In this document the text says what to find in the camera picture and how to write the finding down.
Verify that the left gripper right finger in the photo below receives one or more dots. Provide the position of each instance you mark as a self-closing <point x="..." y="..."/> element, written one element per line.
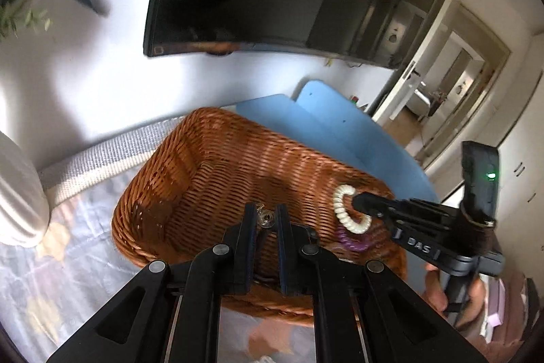
<point x="295" y="243"/>

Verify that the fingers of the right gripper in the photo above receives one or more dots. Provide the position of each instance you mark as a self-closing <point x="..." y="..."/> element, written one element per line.
<point x="375" y="206"/>

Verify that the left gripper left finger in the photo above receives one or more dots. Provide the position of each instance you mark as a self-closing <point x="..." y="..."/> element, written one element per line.
<point x="241" y="240"/>

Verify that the silver earring stud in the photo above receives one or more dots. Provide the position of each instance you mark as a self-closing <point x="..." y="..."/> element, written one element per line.
<point x="265" y="217"/>

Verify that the person's right hand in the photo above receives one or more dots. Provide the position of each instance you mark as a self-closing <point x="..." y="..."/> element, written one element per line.
<point x="435" y="296"/>

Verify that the brown wicker basket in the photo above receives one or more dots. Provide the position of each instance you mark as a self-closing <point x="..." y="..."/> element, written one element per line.
<point x="199" y="180"/>

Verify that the white door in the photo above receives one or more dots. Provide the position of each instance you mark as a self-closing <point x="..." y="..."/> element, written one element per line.
<point x="418" y="65"/>

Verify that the blue chair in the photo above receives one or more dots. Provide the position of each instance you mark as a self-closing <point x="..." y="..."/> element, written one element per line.
<point x="321" y="118"/>

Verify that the patterned bed sheet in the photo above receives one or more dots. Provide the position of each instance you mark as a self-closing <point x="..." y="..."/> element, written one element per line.
<point x="49" y="291"/>

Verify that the white pillow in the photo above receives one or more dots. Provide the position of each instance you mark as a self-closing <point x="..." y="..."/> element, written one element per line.
<point x="25" y="211"/>

